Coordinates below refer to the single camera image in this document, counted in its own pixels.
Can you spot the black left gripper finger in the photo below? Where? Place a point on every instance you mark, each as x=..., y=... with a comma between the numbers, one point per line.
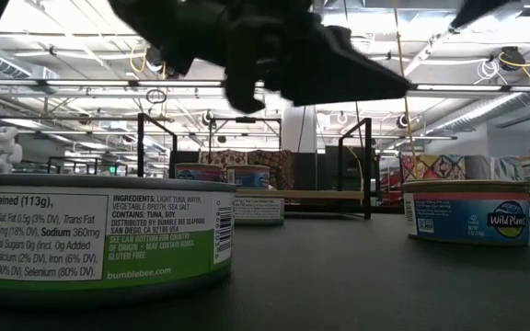
x=338, y=73
x=245, y=87

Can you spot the long white light bar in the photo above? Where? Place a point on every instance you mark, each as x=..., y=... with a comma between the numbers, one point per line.
x=85, y=83

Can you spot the colourful patterned box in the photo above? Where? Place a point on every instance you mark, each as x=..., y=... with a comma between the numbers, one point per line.
x=433, y=166

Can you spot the black metal rack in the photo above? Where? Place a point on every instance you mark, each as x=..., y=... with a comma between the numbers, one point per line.
x=85, y=159

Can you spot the silver ventilation duct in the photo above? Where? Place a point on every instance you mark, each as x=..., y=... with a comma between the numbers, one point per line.
x=476, y=111

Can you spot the teal patterned box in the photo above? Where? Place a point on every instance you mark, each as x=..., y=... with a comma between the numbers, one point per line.
x=509, y=167

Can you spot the black table mat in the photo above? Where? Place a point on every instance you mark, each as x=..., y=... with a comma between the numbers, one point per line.
x=338, y=285

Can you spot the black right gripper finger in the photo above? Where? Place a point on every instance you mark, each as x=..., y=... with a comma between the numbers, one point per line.
x=476, y=9

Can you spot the white lumpy figure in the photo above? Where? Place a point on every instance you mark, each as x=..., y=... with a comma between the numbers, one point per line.
x=3, y=149

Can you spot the wooden shelf with black frame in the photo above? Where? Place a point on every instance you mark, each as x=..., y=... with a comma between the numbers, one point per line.
x=302, y=194

